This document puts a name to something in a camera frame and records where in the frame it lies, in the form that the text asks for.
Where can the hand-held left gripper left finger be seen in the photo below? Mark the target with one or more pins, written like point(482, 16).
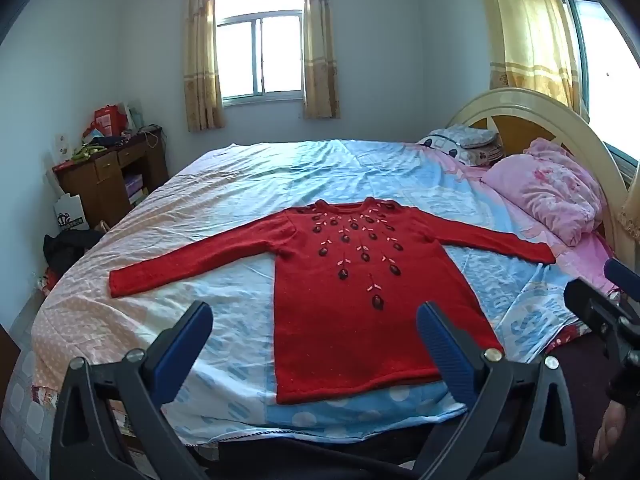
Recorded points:
point(186, 340)

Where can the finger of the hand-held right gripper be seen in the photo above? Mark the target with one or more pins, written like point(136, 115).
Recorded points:
point(582, 300)
point(622, 275)

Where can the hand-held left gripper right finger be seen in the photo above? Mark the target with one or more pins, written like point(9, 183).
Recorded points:
point(444, 350)

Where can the red embroidered sweater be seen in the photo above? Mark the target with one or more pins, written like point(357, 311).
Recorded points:
point(340, 320)

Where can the person's right hand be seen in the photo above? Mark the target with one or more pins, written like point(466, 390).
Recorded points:
point(610, 432)

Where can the dark red cloth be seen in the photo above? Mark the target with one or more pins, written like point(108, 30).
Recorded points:
point(567, 341)

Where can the pink floral quilt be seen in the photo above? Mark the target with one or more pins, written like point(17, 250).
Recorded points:
point(545, 190)

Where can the black bag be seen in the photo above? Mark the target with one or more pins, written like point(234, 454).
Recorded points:
point(70, 252)

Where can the purple box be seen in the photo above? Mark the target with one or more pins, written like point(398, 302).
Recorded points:
point(134, 186)

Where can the bed with blue sheet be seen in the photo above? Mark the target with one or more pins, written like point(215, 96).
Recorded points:
point(240, 185)

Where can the white paper bag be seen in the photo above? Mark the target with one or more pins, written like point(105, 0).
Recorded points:
point(71, 214)

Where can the brown patterned pillow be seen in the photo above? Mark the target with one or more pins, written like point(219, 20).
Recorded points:
point(487, 152)

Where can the brown wooden desk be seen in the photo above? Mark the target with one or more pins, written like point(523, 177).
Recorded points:
point(100, 185)

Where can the brown wooden door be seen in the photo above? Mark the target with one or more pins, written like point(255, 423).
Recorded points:
point(9, 360)

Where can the cream and wood headboard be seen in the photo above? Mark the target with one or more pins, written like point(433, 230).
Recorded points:
point(540, 110)

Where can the blue-grey floral pillow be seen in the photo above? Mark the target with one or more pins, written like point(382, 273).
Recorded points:
point(470, 135)

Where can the large side window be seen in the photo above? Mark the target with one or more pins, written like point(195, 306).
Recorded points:
point(607, 75)

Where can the white pillow with black print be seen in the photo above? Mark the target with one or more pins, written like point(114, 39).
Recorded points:
point(442, 146)

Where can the green item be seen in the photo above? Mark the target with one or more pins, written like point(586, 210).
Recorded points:
point(87, 151)

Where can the dark blue cloth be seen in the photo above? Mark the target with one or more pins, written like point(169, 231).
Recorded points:
point(107, 139)

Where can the white floral carton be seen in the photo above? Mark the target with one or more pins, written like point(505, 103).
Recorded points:
point(63, 149)

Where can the pale plastic bag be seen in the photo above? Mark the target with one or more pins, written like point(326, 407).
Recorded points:
point(135, 115)

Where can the red gift bag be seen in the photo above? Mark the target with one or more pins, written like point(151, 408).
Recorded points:
point(109, 120)

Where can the large yellow curtain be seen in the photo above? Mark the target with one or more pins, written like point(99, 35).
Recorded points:
point(530, 30)

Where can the yellow patterned curtain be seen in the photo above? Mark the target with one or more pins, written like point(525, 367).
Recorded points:
point(202, 60)
point(320, 45)

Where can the sliding window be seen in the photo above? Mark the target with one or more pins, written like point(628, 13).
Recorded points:
point(262, 45)

